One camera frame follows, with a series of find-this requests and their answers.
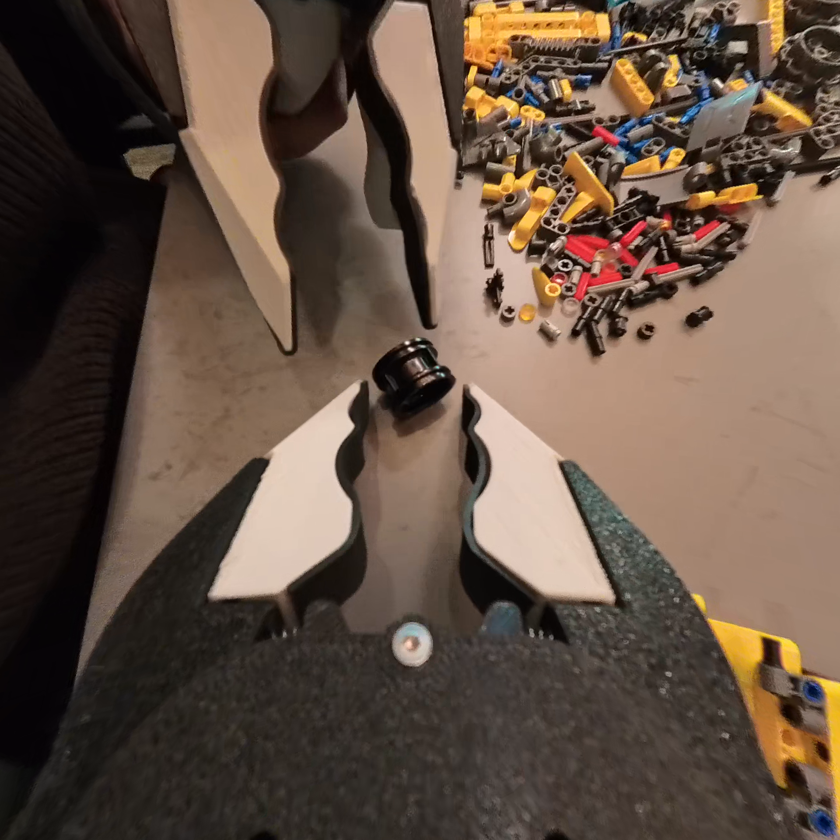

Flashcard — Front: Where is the pile of toy building parts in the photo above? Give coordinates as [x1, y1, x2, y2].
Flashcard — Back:
[459, 0, 840, 357]

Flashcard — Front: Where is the dark grey toy wheel hub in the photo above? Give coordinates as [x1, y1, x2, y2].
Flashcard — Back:
[781, 20, 840, 83]

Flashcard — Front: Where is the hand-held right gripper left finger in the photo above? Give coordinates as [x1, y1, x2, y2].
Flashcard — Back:
[207, 379, 371, 630]

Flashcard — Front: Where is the small yellow toy assembly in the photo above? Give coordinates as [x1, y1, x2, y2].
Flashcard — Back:
[692, 592, 840, 840]

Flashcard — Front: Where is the black toy wheel rim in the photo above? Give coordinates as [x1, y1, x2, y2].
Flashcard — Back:
[372, 338, 457, 417]

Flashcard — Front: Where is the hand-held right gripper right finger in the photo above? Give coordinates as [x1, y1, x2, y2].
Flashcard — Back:
[461, 384, 618, 630]

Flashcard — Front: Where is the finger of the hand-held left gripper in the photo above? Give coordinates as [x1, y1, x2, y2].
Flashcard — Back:
[166, 0, 298, 357]
[356, 0, 460, 330]

